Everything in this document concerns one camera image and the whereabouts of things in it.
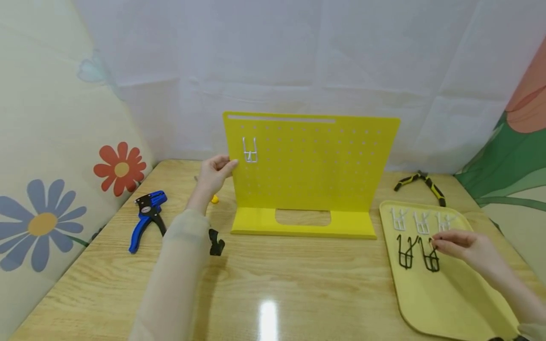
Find yellow tray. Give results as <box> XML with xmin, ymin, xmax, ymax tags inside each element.
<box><xmin>379</xmin><ymin>200</ymin><xmax>520</xmax><ymax>341</ymax></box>

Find blue wire stripper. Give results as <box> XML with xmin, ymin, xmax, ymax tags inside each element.
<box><xmin>128</xmin><ymin>190</ymin><xmax>168</xmax><ymax>254</ymax></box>

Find person's right hand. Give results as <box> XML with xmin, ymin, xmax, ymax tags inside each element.
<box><xmin>431</xmin><ymin>229</ymin><xmax>499</xmax><ymax>278</ymax></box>

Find black wrist band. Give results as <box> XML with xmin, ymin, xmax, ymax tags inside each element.
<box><xmin>208</xmin><ymin>228</ymin><xmax>226</xmax><ymax>257</ymax></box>

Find yellow and black pliers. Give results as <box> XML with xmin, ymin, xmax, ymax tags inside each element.
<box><xmin>393</xmin><ymin>170</ymin><xmax>447</xmax><ymax>207</ymax></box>

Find person's left hand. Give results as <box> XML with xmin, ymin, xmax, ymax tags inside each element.
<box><xmin>188</xmin><ymin>155</ymin><xmax>239</xmax><ymax>209</ymax></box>

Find black wire hook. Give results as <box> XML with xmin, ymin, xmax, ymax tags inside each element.
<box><xmin>397</xmin><ymin>234</ymin><xmax>419</xmax><ymax>269</ymax></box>
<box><xmin>418</xmin><ymin>236</ymin><xmax>441</xmax><ymax>273</ymax></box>

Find person's right forearm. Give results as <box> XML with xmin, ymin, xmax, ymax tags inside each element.
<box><xmin>480</xmin><ymin>253</ymin><xmax>546</xmax><ymax>341</ymax></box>

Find white wire hook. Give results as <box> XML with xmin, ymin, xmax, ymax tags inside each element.
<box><xmin>391</xmin><ymin>207</ymin><xmax>409</xmax><ymax>232</ymax></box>
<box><xmin>413</xmin><ymin>210</ymin><xmax>431</xmax><ymax>234</ymax></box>
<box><xmin>242</xmin><ymin>137</ymin><xmax>259</xmax><ymax>163</ymax></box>
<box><xmin>435</xmin><ymin>211</ymin><xmax>457</xmax><ymax>233</ymax></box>

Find person's left forearm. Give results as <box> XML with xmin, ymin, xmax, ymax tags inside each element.
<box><xmin>128</xmin><ymin>199</ymin><xmax>213</xmax><ymax>341</ymax></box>

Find yellow pegboard stand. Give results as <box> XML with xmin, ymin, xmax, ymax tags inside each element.
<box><xmin>222</xmin><ymin>111</ymin><xmax>401</xmax><ymax>240</ymax></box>

